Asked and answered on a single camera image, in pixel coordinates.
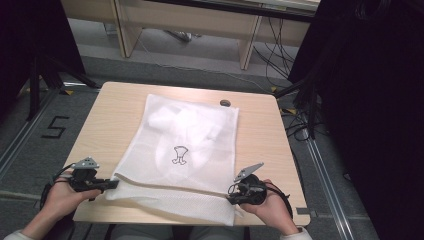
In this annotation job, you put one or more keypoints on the aluminium floor rail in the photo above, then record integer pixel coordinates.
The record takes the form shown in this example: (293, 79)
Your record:
(23, 133)
(330, 193)

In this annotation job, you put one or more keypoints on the light wooden desk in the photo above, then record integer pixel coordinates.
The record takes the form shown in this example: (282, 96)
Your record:
(200, 20)

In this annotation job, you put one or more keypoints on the white garment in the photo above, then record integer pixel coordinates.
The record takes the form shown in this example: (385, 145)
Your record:
(186, 126)

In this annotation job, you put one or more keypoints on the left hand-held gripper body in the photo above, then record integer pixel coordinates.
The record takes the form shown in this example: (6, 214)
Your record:
(83, 175)

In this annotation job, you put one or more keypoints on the grey power strip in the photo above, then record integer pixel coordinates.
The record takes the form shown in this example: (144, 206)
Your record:
(182, 35)

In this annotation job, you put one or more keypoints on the black metal stand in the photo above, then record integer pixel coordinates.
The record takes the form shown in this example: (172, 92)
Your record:
(35, 86)
(311, 103)

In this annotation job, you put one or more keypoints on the white mesh laundry bag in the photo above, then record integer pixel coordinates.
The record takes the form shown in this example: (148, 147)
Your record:
(186, 200)

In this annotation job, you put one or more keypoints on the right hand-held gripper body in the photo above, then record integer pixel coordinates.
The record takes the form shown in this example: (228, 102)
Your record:
(251, 191)

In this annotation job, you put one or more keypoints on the black curtain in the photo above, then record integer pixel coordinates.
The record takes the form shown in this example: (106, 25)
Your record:
(373, 100)
(30, 40)

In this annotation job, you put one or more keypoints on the person's right hand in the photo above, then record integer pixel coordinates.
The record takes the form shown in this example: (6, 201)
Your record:
(268, 210)

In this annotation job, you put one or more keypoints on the person's left hand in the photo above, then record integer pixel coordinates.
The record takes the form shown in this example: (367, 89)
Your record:
(65, 200)

